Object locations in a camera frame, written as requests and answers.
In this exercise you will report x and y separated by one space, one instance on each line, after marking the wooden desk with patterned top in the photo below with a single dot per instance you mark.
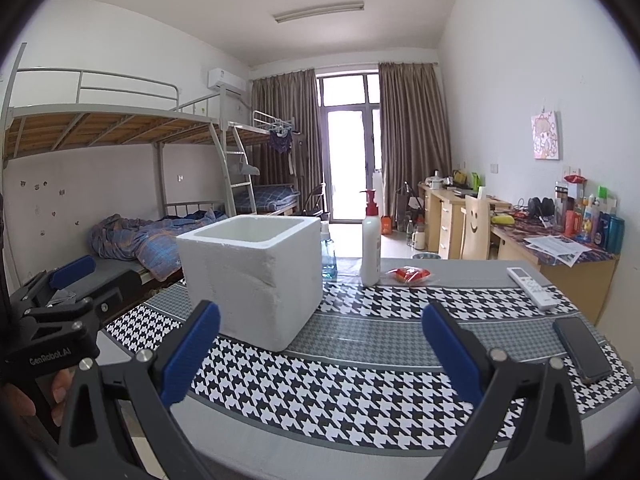
585 280

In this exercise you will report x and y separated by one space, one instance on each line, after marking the wooden chair with smiley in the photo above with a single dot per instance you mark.
475 230

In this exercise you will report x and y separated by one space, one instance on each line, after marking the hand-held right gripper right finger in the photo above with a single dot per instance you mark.
452 355

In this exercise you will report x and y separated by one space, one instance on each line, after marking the printed paper sheets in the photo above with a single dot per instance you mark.
557 247

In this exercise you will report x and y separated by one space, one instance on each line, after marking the metal bed ladder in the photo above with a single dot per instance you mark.
237 180

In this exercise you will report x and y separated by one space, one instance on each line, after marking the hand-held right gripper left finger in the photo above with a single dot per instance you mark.
192 350

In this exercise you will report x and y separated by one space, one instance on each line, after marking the pink wall poster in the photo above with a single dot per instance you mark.
546 135

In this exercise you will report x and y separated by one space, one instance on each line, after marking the black headphones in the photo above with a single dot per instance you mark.
541 207

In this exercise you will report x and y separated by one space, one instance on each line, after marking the houndstooth table mat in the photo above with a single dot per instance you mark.
350 385

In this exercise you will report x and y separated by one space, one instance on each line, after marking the dark thermos flask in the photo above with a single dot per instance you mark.
561 207

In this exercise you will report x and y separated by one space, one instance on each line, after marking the wooden desk with drawers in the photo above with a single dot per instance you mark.
447 225

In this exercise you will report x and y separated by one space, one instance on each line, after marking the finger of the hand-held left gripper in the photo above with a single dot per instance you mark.
72 270
107 295

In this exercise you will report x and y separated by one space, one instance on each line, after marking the teal bottle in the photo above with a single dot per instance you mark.
615 235

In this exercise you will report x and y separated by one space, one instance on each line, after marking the green snack bag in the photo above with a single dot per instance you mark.
474 180

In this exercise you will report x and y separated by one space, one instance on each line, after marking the blue checked mattress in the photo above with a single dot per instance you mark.
267 197

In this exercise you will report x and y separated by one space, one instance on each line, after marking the white foam box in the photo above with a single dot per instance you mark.
250 285

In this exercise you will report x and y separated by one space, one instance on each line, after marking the yellow pouch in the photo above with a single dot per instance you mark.
502 219

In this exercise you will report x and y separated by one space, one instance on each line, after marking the white remote control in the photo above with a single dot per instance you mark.
532 287

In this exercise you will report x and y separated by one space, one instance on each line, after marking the clear bottle blue liquid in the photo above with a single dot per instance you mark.
328 260

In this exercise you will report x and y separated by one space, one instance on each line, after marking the red packet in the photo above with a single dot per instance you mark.
407 275

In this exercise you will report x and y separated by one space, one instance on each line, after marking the person's left hand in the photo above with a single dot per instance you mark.
62 395

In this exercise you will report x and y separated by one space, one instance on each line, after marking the metal bunk bed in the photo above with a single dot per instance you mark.
100 127
265 127

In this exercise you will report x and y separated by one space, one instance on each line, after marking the white air conditioner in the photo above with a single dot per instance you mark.
226 80

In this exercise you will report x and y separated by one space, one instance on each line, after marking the glass balcony door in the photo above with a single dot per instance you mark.
350 160

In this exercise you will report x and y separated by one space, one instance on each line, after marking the black smartphone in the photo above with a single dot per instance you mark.
582 350

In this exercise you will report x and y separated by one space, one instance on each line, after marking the ceiling tube light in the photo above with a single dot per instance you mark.
317 12

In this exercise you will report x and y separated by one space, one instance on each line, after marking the white lotion bottle red pump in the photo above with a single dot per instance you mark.
370 250

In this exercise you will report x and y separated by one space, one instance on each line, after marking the dark hanging clothes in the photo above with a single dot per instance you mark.
280 142

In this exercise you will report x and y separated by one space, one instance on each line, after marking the white pot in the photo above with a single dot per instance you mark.
435 181

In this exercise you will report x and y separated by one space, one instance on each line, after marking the brown curtain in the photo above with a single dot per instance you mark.
285 110
415 125

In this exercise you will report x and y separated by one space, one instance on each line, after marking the blue plaid blanket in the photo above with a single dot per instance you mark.
150 245

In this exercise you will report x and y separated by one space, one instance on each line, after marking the orange jug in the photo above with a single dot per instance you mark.
386 225

